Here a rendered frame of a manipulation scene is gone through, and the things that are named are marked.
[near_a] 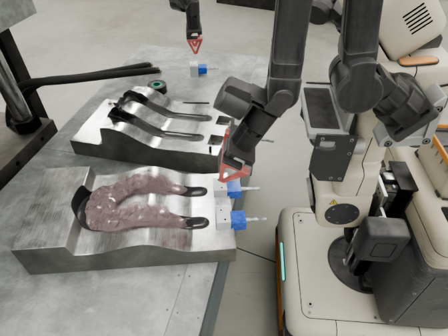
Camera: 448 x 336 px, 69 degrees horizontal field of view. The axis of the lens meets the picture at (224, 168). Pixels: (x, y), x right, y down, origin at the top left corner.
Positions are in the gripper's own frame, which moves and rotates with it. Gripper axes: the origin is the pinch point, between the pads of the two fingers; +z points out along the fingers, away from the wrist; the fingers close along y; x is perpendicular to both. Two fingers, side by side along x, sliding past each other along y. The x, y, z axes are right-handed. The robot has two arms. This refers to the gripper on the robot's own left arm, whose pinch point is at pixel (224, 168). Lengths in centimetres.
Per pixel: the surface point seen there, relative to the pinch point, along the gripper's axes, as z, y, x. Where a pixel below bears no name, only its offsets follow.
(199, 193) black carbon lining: 16.4, -4.5, 0.1
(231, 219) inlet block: 10.4, 5.4, 7.7
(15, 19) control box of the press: 30, -65, -79
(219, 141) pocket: 13.3, -26.1, 3.0
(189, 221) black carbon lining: 16.7, 5.3, -1.0
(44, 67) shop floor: 178, -236, -131
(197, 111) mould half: 15.5, -39.8, -6.2
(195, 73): 24, -80, -9
